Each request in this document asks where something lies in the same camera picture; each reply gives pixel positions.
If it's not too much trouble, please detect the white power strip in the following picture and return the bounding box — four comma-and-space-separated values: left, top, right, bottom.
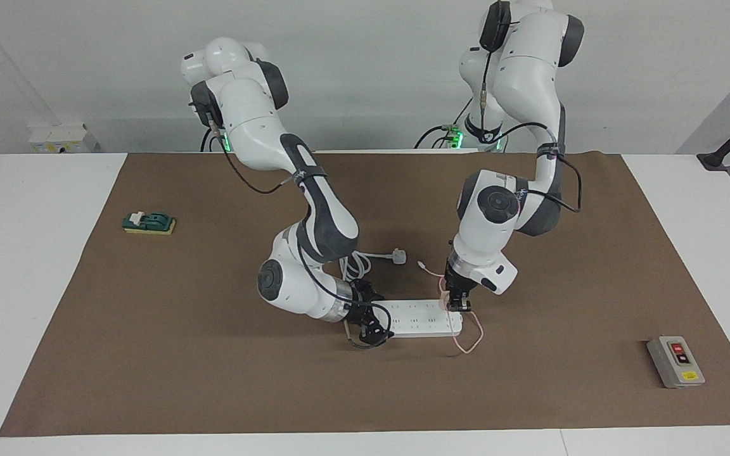
375, 300, 464, 338

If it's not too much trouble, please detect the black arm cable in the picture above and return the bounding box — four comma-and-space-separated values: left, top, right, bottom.
200, 120, 366, 350
413, 19, 584, 213

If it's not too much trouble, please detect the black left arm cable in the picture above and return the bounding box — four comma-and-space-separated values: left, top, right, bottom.
413, 19, 584, 213

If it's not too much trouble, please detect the white boxes stack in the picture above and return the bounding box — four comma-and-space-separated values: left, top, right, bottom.
28, 122, 101, 154

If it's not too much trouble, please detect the brown table mat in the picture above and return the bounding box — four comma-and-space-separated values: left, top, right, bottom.
0, 151, 730, 438

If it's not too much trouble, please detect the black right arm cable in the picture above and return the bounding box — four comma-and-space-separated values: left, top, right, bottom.
200, 120, 366, 350

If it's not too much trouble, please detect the pink charging cable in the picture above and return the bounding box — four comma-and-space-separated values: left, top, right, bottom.
417, 260, 486, 355

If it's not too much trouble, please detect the grey on off switch box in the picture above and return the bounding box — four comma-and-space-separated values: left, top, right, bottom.
647, 336, 706, 389

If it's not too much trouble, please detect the white power cord with plug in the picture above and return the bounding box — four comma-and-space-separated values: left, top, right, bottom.
338, 249, 407, 284

